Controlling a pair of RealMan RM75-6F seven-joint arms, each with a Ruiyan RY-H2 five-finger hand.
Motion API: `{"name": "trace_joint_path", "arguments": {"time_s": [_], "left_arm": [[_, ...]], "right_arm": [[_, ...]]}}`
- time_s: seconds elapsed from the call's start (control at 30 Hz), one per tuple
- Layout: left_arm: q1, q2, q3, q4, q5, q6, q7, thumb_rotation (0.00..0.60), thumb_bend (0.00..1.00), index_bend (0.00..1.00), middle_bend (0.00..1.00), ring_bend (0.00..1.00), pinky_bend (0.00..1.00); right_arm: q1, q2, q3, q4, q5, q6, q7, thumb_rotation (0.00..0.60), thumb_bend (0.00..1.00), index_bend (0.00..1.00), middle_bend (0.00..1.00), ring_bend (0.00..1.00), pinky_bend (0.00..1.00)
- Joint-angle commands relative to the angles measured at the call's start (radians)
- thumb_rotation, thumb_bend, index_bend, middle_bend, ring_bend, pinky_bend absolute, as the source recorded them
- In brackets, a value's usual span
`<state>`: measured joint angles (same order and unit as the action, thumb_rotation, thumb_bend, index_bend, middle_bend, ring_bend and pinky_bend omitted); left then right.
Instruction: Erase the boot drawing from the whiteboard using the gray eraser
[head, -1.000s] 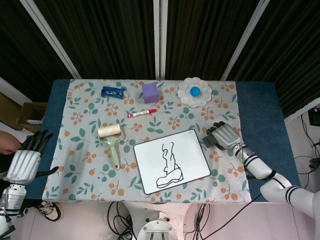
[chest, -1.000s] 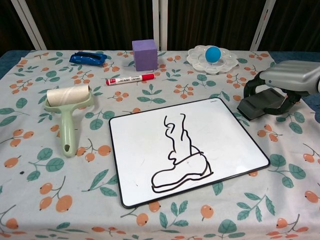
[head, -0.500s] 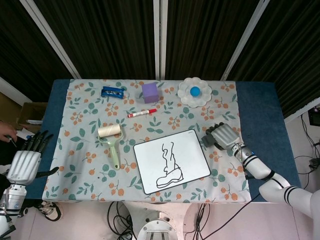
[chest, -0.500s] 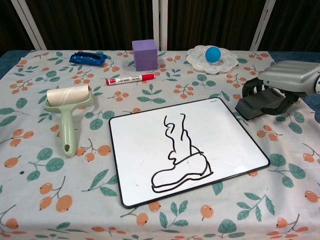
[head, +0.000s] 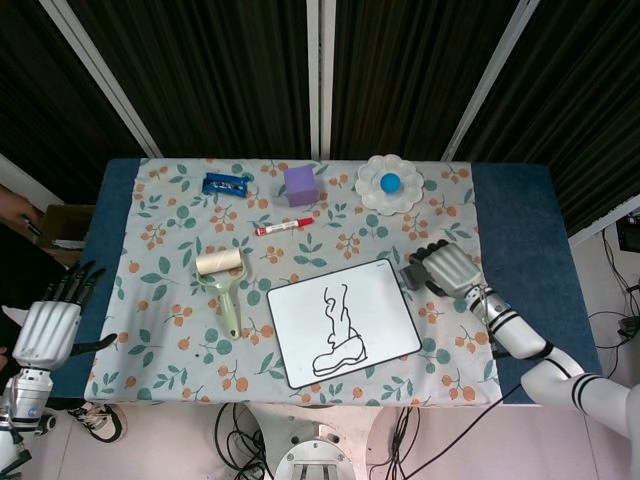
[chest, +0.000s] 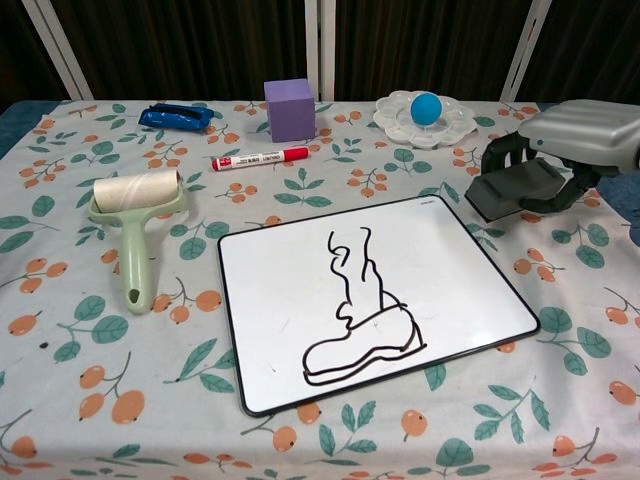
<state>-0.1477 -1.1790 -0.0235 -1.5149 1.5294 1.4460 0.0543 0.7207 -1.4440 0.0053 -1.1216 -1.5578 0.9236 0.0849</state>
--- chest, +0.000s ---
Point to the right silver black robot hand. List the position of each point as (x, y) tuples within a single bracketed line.
[(575, 130)]

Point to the grey whiteboard eraser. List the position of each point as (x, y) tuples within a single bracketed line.
[(510, 187)]

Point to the red white marker pen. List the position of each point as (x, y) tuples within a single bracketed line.
[(250, 160)]

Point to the black-rimmed whiteboard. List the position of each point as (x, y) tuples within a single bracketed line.
[(280, 300)]

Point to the blue ball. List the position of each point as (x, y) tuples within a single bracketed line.
[(426, 109)]

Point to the white flower-shaped palette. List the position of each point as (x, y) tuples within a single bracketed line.
[(400, 125)]

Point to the purple foam cube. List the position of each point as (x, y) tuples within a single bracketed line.
[(290, 115)]

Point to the blue crumpled wrapper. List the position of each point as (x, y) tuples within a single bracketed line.
[(170, 119)]

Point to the black curtain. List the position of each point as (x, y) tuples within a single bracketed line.
[(175, 50)]

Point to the green lint roller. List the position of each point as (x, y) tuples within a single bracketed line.
[(135, 240)]

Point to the floral tablecloth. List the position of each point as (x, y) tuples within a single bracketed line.
[(60, 240)]

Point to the white frame post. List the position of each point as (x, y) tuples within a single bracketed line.
[(311, 40), (525, 50), (57, 45)]

